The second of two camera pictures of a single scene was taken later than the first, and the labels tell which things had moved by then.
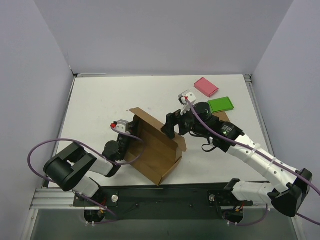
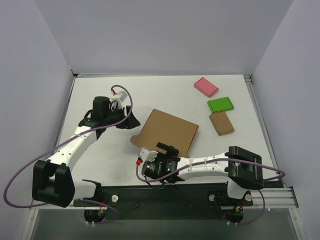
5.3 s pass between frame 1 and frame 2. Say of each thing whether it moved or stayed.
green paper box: stayed
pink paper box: stayed
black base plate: stayed
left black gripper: moved
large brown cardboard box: moved
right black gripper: moved
